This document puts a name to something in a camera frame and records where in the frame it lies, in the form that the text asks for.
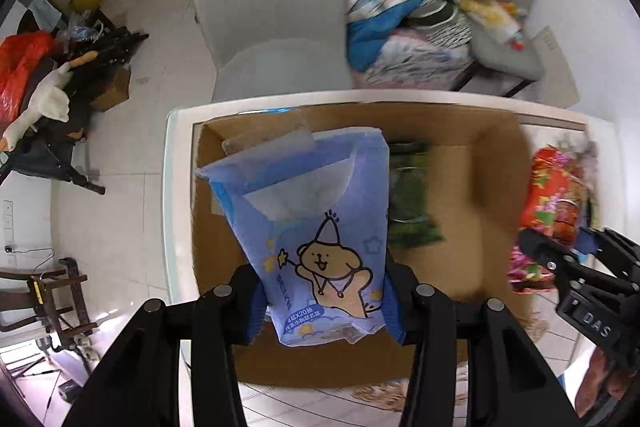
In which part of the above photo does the red floral snack packet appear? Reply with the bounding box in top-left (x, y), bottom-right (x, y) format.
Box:
top-left (507, 143), bottom-right (601, 294)

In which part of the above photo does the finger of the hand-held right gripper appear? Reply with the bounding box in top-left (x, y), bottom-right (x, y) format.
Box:
top-left (575, 228), bottom-right (640, 294)
top-left (517, 228), bottom-right (584, 289)

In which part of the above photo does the red plastic bag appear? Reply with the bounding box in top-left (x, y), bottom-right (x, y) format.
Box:
top-left (0, 31), bottom-right (57, 124)

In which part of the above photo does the yellow plush toy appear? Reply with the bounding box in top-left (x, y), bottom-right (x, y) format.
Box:
top-left (456, 0), bottom-right (528, 52)

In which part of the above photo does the person's right hand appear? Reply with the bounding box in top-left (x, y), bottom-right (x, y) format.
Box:
top-left (575, 349), bottom-right (640, 424)

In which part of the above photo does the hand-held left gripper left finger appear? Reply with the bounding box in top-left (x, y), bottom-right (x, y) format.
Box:
top-left (62, 264), bottom-right (274, 427)

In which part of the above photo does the small cardboard box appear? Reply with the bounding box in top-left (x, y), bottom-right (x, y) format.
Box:
top-left (90, 66), bottom-right (132, 112)

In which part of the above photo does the blue bear print tissue pack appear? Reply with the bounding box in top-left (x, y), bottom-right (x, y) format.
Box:
top-left (194, 127), bottom-right (391, 348)

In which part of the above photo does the dark wooden chair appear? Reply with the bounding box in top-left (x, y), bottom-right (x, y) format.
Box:
top-left (0, 258), bottom-right (99, 350)

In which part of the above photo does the floral quilt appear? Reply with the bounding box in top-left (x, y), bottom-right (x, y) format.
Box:
top-left (352, 31), bottom-right (473, 90)

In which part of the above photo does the black white striped cloth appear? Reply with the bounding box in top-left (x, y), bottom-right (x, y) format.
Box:
top-left (407, 0), bottom-right (473, 48)

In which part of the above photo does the white goose plush toy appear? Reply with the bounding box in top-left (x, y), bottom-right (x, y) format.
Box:
top-left (0, 51), bottom-right (99, 152)

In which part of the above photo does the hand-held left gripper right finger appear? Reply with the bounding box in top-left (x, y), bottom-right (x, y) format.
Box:
top-left (381, 256), bottom-right (583, 427)

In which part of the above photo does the green snack packet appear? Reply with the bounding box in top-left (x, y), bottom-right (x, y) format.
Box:
top-left (387, 141), bottom-right (446, 252)

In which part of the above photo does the brown cardboard box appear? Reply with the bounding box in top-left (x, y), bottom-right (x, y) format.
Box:
top-left (191, 103), bottom-right (532, 389)

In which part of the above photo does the blue cloth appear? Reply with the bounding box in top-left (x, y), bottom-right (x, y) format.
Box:
top-left (348, 4), bottom-right (418, 72)

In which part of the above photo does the white wall socket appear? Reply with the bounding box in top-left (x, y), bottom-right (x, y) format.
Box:
top-left (2, 201), bottom-right (15, 254)

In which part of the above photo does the flat cardboard sheet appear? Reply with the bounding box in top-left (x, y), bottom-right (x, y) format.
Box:
top-left (520, 26), bottom-right (582, 105)

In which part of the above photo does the black folding frame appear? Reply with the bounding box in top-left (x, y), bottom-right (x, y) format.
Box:
top-left (0, 26), bottom-right (151, 196)

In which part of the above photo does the light grey armchair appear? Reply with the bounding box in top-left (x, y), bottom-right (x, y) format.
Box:
top-left (181, 0), bottom-right (354, 104)

